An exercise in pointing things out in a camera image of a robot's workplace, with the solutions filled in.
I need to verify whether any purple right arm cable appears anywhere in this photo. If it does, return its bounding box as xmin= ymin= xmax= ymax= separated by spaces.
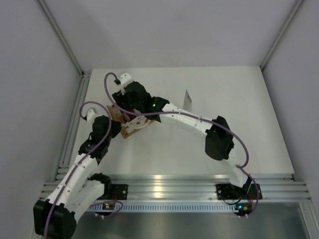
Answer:
xmin=104 ymin=72 xmax=259 ymax=217

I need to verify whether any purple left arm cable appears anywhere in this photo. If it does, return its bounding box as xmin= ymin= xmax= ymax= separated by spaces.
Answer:
xmin=43 ymin=101 xmax=112 ymax=236

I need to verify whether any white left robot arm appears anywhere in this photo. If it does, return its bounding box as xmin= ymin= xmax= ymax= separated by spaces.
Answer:
xmin=33 ymin=116 xmax=121 ymax=239

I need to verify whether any burlap watermelon canvas bag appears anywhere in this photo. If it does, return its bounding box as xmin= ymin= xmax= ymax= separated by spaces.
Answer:
xmin=107 ymin=105 xmax=154 ymax=138

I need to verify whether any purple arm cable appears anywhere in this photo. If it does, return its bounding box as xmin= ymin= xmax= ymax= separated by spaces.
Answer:
xmin=104 ymin=72 xmax=259 ymax=217
xmin=43 ymin=101 xmax=112 ymax=236

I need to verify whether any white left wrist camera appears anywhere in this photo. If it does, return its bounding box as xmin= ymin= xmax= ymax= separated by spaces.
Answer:
xmin=83 ymin=108 xmax=99 ymax=123

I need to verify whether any slotted grey cable duct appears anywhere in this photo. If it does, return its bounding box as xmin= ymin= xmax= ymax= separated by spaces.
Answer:
xmin=87 ymin=202 xmax=238 ymax=213

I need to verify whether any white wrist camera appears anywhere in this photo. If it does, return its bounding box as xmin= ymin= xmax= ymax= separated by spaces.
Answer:
xmin=119 ymin=73 xmax=133 ymax=87
xmin=83 ymin=108 xmax=99 ymax=123

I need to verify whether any aluminium front rail frame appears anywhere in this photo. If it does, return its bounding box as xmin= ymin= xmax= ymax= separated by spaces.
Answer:
xmin=111 ymin=174 xmax=311 ymax=202

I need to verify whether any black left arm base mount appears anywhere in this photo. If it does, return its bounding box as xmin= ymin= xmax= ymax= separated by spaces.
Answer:
xmin=109 ymin=184 xmax=128 ymax=201

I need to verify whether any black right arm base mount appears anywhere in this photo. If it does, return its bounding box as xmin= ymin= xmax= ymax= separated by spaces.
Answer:
xmin=216 ymin=183 xmax=263 ymax=204

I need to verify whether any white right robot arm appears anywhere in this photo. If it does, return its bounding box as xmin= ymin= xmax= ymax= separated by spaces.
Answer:
xmin=112 ymin=79 xmax=252 ymax=198

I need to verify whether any white sachet packet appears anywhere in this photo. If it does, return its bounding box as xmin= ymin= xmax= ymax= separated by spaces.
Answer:
xmin=183 ymin=90 xmax=192 ymax=112

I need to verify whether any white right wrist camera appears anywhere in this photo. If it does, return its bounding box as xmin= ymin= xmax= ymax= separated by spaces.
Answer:
xmin=119 ymin=73 xmax=133 ymax=87

